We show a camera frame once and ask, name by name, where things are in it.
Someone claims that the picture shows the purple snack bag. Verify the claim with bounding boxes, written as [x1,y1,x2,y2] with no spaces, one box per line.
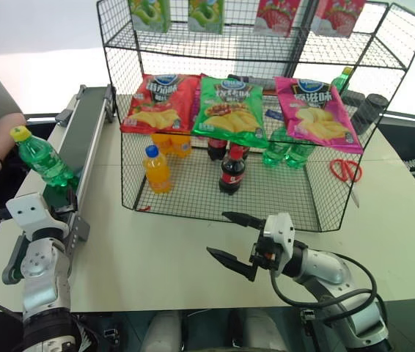
[191,87,202,125]

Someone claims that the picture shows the green snack packets top shelf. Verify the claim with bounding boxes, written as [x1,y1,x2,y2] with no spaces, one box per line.
[128,0,172,33]

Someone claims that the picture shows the red handled scissors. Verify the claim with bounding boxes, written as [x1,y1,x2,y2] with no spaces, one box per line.
[329,158,363,208]

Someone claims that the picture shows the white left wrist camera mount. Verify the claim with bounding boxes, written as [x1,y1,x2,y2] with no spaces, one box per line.
[5,193,70,240]

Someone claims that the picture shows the green soda bottle yellow cap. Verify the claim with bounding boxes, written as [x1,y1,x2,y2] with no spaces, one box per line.
[10,125,81,188]

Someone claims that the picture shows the green juice carton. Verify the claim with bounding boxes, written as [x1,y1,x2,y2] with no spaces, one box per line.
[187,0,225,35]

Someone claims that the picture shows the cola bottle red cap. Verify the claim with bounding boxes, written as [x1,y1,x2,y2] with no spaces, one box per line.
[218,144,247,194]

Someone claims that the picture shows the grey conveyor belt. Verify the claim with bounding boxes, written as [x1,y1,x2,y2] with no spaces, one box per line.
[1,84,117,286]

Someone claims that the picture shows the orange soda bottle blue cap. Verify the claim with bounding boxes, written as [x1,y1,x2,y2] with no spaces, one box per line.
[142,144,172,194]

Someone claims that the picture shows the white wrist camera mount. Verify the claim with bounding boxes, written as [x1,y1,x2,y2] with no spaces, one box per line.
[5,193,70,240]
[261,213,297,273]

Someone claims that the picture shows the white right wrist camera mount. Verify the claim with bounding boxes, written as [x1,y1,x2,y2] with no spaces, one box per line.
[261,213,297,273]

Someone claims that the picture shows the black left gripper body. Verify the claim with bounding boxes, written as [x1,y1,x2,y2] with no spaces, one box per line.
[51,202,80,224]

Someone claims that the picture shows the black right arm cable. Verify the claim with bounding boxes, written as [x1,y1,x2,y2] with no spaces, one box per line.
[269,252,389,326]

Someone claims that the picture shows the magenta potato chip bag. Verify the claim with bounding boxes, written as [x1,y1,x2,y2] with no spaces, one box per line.
[273,76,364,154]

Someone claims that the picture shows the green potato chip bag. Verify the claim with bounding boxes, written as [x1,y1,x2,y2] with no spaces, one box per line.
[191,76,269,149]

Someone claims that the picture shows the red snack packets top shelf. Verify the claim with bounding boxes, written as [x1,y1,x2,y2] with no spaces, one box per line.
[310,0,367,39]

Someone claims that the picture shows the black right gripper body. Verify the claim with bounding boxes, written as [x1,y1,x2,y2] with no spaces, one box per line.
[249,233,286,273]

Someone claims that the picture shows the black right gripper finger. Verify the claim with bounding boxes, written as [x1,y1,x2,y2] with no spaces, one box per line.
[206,246,258,283]
[221,210,266,232]

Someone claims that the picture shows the black cylindrical canister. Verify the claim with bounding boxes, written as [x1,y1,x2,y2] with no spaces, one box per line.
[350,93,389,135]

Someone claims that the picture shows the red potato chip bag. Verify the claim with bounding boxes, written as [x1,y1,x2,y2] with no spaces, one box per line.
[120,73,202,135]

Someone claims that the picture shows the pink strawberry milk carton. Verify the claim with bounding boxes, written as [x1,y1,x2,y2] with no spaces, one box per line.
[254,0,301,37]

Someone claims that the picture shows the black wire mesh rack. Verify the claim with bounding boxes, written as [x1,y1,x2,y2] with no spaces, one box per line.
[96,0,415,232]

